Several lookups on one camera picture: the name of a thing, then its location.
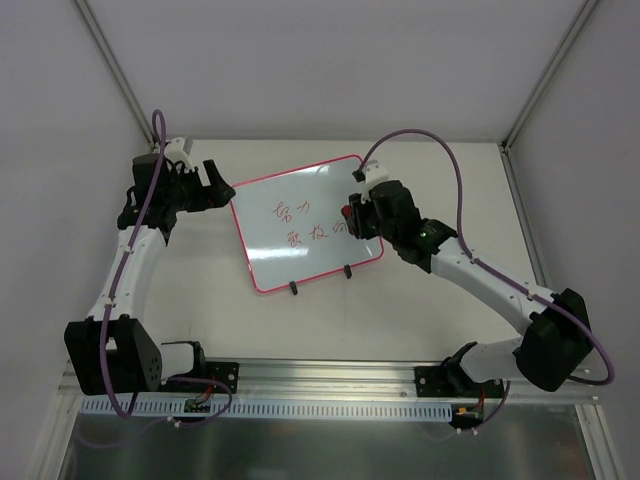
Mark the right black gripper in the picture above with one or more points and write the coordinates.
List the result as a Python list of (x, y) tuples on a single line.
[(361, 215)]

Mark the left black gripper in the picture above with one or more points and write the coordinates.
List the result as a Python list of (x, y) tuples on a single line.
[(201, 184)]

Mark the red whiteboard eraser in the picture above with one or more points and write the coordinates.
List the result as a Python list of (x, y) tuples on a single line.
[(348, 217)]

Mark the pink-framed small whiteboard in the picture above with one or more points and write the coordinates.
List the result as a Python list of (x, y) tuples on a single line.
[(291, 228)]

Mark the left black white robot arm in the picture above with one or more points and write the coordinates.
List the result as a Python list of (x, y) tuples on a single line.
[(110, 350)]

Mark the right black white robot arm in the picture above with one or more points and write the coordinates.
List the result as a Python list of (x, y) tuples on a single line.
[(552, 327)]

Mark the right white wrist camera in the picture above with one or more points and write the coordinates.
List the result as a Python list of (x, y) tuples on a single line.
[(369, 175)]

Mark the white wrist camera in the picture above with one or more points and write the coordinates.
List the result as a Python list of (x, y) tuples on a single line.
[(369, 175), (179, 149)]

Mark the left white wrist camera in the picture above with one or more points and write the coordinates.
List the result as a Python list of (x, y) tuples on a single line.
[(179, 149)]

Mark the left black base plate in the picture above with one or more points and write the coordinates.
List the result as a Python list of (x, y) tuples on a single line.
[(223, 372)]

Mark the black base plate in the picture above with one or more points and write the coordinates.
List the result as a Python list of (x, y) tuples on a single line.
[(223, 372), (430, 381)]

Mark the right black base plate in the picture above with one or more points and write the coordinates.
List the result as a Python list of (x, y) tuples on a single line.
[(430, 381)]

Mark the aluminium mounting rail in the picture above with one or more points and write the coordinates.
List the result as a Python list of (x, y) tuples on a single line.
[(371, 380)]

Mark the white slotted cable duct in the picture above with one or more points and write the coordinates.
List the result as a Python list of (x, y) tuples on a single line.
[(439, 412)]

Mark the left aluminium frame post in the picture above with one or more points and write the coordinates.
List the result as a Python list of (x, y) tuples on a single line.
[(107, 55)]

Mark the aluminium frame post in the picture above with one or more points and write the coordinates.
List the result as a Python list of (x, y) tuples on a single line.
[(555, 63), (107, 55)]

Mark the right aluminium frame post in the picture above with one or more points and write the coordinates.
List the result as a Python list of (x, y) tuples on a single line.
[(555, 63)]

